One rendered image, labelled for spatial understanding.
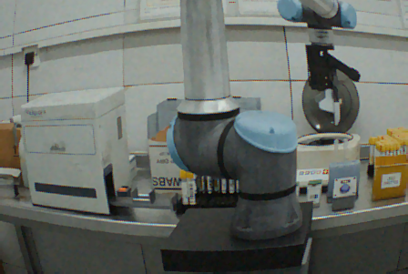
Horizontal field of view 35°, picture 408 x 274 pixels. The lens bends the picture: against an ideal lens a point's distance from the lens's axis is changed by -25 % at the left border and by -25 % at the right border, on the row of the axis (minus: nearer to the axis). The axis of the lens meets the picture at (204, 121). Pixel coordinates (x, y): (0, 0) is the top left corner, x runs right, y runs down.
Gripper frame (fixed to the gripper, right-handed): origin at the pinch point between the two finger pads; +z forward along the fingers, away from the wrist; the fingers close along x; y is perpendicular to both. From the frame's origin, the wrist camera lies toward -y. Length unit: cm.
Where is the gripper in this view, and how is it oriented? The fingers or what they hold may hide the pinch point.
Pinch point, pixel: (335, 121)
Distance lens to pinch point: 196.3
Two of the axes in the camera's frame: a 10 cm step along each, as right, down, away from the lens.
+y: -10.0, 0.5, 0.5
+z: 0.6, 9.9, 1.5
